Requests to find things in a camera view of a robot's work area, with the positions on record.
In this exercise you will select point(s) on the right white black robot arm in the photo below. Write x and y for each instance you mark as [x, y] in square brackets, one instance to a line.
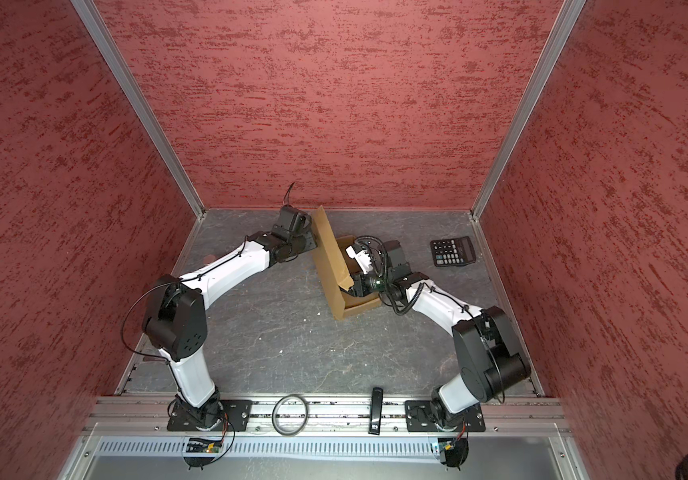
[489, 353]

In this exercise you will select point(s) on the aluminium front rail frame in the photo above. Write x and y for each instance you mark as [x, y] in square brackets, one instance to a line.
[323, 427]

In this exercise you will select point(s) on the left circuit board with wires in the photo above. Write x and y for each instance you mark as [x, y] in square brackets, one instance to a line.
[201, 452]

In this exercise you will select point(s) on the black desk calculator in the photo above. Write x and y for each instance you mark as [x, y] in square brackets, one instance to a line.
[453, 252]

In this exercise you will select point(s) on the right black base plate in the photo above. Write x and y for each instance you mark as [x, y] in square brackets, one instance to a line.
[422, 416]

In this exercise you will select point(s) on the left aluminium corner post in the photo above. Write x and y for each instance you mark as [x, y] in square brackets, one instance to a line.
[92, 19]

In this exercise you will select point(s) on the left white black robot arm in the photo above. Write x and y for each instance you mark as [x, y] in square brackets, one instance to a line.
[176, 321]

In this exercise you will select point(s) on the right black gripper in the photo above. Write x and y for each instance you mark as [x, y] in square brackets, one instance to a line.
[359, 288]

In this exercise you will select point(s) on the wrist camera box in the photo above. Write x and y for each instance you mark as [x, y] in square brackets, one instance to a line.
[376, 257]
[292, 222]

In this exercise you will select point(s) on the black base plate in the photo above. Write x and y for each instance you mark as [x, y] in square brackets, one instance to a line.
[233, 415]
[422, 416]

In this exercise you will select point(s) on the black handle bar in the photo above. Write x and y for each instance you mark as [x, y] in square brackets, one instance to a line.
[376, 407]

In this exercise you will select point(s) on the brown cardboard box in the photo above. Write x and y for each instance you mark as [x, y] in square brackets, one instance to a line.
[335, 269]

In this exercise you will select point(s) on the right aluminium corner post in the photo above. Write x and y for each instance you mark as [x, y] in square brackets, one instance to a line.
[559, 34]

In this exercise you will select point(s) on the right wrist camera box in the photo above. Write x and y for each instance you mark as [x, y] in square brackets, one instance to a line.
[376, 257]

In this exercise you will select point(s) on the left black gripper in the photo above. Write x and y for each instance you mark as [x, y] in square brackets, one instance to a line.
[311, 242]

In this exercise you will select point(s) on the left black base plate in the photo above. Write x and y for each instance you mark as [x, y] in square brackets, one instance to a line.
[233, 415]

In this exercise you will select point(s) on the aluminium corner post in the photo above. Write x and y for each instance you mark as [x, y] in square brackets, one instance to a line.
[92, 19]
[559, 34]

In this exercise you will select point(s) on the right circuit board with wires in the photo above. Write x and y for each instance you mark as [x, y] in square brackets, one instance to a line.
[453, 452]

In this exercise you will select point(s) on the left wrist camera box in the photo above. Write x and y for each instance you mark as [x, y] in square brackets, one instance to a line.
[292, 222]

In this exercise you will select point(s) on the circuit board with wires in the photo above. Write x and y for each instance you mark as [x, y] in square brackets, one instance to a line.
[453, 452]
[201, 452]

